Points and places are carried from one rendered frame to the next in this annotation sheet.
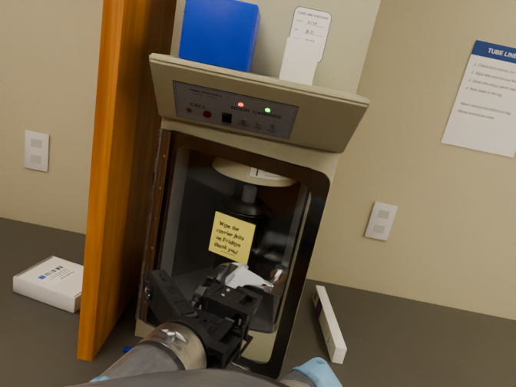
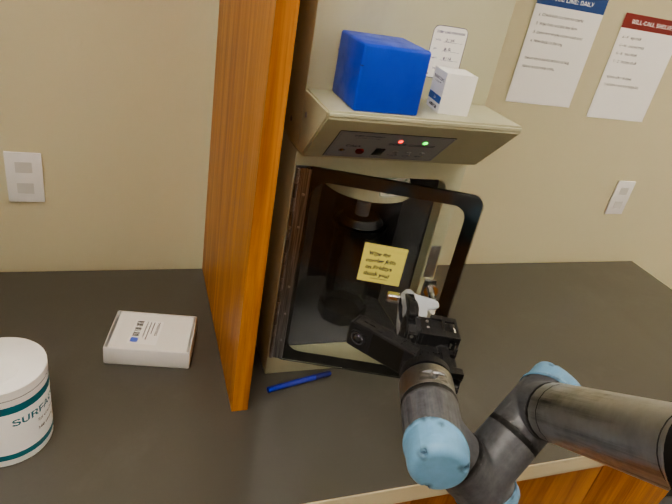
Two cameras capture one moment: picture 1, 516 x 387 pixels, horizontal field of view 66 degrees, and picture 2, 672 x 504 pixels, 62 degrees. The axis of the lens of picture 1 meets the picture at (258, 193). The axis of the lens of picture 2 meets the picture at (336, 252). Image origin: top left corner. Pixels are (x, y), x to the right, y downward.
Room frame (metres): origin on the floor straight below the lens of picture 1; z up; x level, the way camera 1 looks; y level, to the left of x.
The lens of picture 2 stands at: (-0.13, 0.42, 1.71)
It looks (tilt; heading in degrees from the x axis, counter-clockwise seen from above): 29 degrees down; 338
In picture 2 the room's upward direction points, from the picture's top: 11 degrees clockwise
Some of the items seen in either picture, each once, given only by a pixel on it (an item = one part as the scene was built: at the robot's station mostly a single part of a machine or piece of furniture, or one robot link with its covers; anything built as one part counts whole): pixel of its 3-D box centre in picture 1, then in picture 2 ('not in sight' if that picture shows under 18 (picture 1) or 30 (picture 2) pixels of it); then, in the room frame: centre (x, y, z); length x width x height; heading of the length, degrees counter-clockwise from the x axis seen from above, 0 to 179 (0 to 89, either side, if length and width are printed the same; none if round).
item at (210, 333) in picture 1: (212, 325); (426, 353); (0.43, 0.02, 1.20); 0.12 x 0.09 x 0.08; 161
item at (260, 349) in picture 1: (221, 258); (370, 284); (0.64, 0.04, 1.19); 0.30 x 0.01 x 0.40; 71
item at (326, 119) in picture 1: (256, 107); (408, 139); (0.64, 0.03, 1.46); 0.32 x 0.11 x 0.10; 91
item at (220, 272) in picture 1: (219, 282); (411, 315); (0.50, 0.03, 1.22); 0.09 x 0.02 x 0.05; 161
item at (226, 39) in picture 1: (221, 34); (379, 72); (0.64, 0.10, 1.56); 0.10 x 0.10 x 0.09; 1
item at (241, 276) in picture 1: (245, 276); (420, 302); (0.53, -0.01, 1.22); 0.09 x 0.06 x 0.03; 161
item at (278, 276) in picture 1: (253, 274); (412, 295); (0.58, -0.02, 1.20); 0.10 x 0.05 x 0.03; 71
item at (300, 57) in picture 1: (300, 62); (451, 91); (0.64, -0.02, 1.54); 0.05 x 0.05 x 0.06; 85
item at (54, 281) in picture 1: (62, 282); (152, 338); (0.79, 0.40, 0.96); 0.16 x 0.12 x 0.04; 79
